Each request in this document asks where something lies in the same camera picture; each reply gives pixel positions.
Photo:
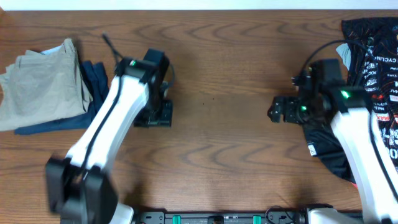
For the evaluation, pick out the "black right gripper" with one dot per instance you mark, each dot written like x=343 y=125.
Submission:
x=291 y=102

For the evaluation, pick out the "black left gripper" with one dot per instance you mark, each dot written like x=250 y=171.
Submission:
x=165 y=119

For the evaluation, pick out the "khaki shorts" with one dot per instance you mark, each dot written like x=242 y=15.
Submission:
x=38 y=88

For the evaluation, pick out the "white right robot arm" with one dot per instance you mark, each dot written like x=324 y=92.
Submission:
x=349 y=113

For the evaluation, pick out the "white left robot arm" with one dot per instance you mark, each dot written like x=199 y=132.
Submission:
x=79 y=187

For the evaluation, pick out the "black printed cycling jersey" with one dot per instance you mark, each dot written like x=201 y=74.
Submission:
x=375 y=68

